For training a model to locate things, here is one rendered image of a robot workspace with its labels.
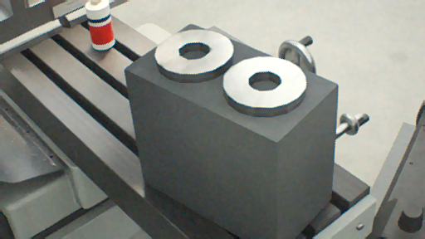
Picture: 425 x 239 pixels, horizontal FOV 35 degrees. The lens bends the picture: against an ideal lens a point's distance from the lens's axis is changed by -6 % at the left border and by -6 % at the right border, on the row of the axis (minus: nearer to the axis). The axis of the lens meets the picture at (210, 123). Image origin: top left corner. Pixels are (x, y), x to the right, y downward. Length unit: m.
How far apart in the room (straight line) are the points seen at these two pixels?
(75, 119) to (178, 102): 0.32
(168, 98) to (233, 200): 0.14
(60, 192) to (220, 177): 0.41
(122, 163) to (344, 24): 2.04
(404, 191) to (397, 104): 1.17
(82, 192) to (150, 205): 0.25
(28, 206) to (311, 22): 1.98
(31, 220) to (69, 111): 0.20
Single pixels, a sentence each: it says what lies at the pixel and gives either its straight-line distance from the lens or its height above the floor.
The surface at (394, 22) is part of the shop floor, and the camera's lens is 2.97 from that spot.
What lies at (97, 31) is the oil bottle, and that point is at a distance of 1.19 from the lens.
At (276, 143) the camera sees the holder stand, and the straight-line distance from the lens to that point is 0.72.
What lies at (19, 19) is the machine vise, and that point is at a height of 0.96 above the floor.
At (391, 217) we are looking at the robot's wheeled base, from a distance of 1.30.
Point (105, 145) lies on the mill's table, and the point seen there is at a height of 0.90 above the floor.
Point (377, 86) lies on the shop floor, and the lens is 2.59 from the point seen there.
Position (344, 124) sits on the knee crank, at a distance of 1.65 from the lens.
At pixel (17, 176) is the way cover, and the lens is 1.09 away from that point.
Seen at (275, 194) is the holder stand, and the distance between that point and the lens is 0.77.
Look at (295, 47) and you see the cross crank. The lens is 1.61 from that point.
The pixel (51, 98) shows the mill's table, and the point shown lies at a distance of 1.13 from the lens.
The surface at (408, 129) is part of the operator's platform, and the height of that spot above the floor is 0.40.
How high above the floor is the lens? 1.57
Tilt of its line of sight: 40 degrees down
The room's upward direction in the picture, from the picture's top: 5 degrees counter-clockwise
